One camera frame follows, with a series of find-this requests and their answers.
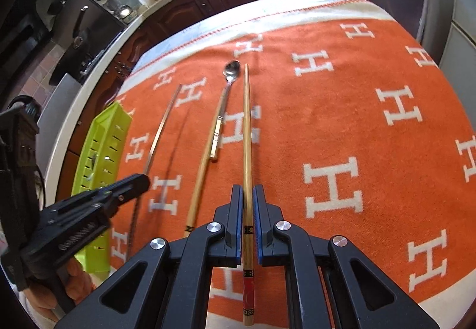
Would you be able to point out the green plastic utensil tray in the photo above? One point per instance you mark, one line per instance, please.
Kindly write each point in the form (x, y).
(100, 150)

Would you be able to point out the orange patterned blanket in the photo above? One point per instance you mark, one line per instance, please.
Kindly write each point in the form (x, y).
(334, 128)

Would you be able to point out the pale blue tablecloth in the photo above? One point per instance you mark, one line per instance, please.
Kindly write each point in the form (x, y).
(208, 29)

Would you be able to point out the brown wooden chopstick decorated end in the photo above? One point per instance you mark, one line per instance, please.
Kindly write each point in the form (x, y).
(246, 128)
(195, 202)

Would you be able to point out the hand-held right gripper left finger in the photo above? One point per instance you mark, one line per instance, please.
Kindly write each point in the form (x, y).
(237, 224)

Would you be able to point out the metal chopstick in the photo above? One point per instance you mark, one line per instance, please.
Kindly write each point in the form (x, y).
(160, 131)

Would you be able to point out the grey refrigerator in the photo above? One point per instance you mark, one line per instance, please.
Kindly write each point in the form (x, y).
(463, 35)

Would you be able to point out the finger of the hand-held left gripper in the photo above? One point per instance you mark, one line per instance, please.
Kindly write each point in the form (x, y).
(74, 228)
(137, 182)

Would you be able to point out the person's left hand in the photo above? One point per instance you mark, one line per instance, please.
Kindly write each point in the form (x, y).
(80, 273)

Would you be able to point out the black gas stove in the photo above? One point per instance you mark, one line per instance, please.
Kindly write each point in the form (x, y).
(81, 61)

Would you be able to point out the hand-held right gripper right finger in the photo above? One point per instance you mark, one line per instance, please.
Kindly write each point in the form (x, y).
(259, 224)

